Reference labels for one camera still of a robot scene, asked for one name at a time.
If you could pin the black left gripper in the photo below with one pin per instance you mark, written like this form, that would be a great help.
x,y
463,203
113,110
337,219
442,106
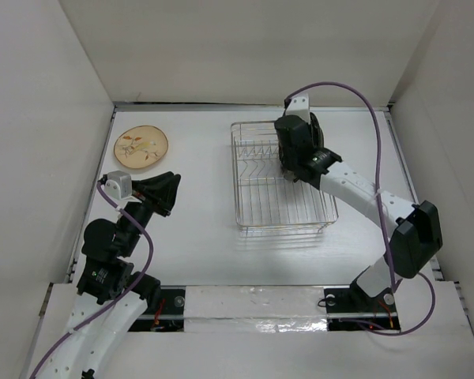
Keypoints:
x,y
157,192

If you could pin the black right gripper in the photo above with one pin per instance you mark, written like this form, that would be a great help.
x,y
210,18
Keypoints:
x,y
309,129

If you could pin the beige bird pattern plate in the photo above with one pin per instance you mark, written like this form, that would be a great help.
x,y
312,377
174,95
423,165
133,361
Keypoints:
x,y
141,147

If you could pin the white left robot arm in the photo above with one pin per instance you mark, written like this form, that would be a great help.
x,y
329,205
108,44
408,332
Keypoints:
x,y
114,288

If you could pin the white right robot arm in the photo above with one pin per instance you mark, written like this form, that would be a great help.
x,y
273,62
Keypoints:
x,y
412,232

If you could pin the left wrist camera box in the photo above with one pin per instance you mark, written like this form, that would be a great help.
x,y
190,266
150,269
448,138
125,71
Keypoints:
x,y
117,185

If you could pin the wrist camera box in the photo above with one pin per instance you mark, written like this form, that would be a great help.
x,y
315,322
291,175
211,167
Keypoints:
x,y
117,185
299,106

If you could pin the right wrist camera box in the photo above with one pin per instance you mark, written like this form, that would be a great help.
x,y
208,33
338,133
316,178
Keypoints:
x,y
299,106

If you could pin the wire dish rack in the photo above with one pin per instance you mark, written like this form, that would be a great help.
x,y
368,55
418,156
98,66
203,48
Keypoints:
x,y
266,201

